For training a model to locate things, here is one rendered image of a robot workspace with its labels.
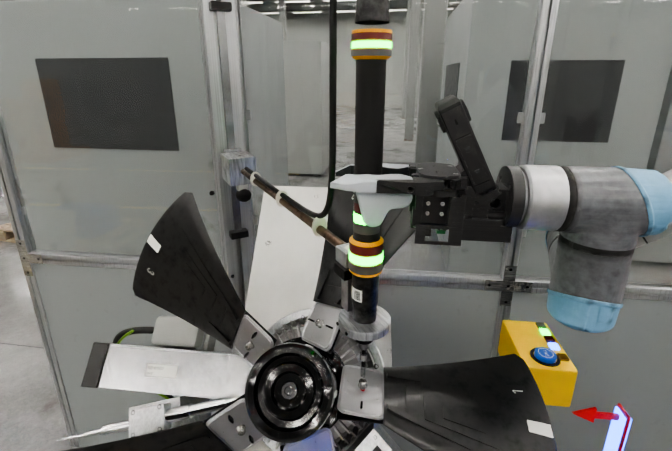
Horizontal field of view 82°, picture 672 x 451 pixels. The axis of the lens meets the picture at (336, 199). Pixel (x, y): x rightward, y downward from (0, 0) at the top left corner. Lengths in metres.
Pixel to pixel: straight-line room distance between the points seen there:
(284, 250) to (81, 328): 1.14
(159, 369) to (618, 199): 0.74
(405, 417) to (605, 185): 0.37
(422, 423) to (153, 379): 0.47
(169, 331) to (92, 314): 0.96
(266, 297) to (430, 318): 0.69
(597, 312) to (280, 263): 0.60
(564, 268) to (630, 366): 1.18
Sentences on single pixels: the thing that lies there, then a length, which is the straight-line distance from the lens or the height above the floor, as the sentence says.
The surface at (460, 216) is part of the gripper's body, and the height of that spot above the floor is 1.47.
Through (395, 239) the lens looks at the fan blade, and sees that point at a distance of 0.59.
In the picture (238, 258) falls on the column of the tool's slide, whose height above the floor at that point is 1.09.
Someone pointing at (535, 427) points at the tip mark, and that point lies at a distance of 0.66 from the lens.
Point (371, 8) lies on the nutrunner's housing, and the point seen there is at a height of 1.68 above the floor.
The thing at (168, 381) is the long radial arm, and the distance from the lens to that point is 0.81.
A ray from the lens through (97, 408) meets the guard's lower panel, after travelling 2.09.
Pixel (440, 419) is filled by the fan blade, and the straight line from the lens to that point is 0.61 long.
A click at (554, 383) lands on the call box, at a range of 0.95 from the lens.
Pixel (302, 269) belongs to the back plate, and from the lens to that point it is 0.87.
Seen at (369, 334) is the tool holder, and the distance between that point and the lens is 0.52.
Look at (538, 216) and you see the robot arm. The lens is 0.47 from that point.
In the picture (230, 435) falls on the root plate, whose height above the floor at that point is 1.13.
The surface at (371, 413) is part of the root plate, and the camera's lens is 0.59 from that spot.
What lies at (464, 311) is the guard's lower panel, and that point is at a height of 0.87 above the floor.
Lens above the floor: 1.61
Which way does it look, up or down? 17 degrees down
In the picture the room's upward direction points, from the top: straight up
